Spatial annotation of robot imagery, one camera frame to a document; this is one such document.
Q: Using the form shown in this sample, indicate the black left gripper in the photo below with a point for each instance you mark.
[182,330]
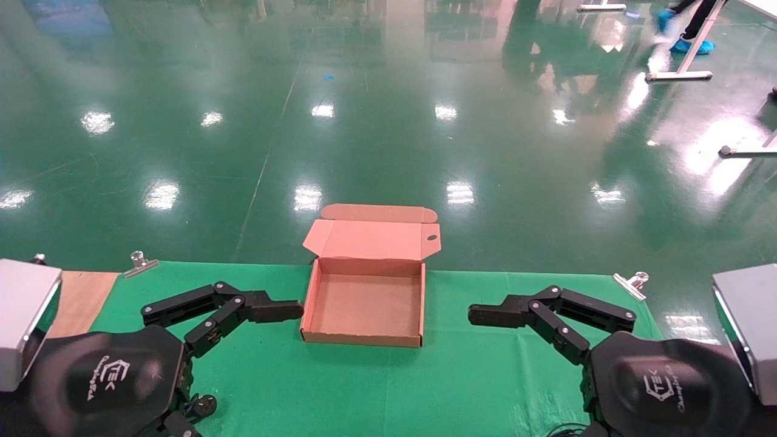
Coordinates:
[103,382]

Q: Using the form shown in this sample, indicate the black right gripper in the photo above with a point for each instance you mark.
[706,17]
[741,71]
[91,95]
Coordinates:
[668,388]

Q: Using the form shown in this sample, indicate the open brown cardboard box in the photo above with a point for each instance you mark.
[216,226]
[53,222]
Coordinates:
[367,303]

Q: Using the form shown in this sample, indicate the small silver binder clip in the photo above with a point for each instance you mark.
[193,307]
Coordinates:
[40,259]

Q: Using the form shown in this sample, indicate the green table cloth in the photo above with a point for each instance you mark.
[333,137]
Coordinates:
[364,388]

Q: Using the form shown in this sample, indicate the grey table foot bar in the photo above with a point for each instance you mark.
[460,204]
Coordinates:
[746,151]

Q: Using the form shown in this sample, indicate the blue shoe cover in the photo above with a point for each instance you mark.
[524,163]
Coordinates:
[692,46]
[664,19]

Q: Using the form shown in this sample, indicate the black trouser leg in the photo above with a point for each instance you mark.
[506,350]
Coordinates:
[701,21]
[683,6]

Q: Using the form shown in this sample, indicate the white table top edge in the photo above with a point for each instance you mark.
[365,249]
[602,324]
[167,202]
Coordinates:
[762,7]

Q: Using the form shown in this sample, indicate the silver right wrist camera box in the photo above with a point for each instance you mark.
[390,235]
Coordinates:
[749,328]

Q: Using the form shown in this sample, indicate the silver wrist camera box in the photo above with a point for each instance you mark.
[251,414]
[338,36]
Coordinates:
[749,328]
[24,321]

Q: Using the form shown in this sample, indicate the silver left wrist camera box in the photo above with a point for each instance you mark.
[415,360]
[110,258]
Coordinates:
[24,321]

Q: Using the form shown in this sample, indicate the white table leg frame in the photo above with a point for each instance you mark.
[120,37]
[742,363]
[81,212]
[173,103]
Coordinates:
[680,76]

